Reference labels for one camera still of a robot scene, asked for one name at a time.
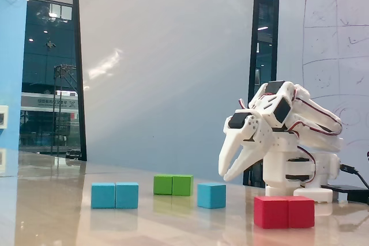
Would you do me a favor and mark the black power cable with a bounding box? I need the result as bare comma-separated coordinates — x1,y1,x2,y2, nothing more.
339,164,369,192

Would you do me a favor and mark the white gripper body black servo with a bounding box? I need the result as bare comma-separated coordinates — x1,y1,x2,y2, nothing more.
223,109,273,155

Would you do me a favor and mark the white wall socket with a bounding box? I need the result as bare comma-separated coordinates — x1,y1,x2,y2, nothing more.
0,105,10,129

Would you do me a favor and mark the black red arm servo cable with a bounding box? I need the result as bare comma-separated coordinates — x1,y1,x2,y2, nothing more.
292,97,343,136

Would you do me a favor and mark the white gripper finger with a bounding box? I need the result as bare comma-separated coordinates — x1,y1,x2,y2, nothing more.
218,128,255,179
224,141,269,182

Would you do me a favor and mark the long blue block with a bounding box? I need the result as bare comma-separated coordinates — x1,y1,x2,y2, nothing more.
91,181,140,210

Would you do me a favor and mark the long red block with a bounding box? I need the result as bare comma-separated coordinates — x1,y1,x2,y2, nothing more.
253,195,315,230

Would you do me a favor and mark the long green block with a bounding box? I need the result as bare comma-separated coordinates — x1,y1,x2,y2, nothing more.
153,174,194,197

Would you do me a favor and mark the black window frame post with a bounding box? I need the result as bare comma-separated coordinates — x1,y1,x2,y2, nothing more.
242,0,281,187
70,0,88,162

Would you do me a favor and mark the whiteboard with pen drawings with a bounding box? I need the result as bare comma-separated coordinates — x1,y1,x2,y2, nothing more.
276,0,369,166

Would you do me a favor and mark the black power adapter box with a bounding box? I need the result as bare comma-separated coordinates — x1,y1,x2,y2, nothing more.
320,184,369,204

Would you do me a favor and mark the small blue cube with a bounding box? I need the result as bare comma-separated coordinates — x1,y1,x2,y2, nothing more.
197,182,227,210

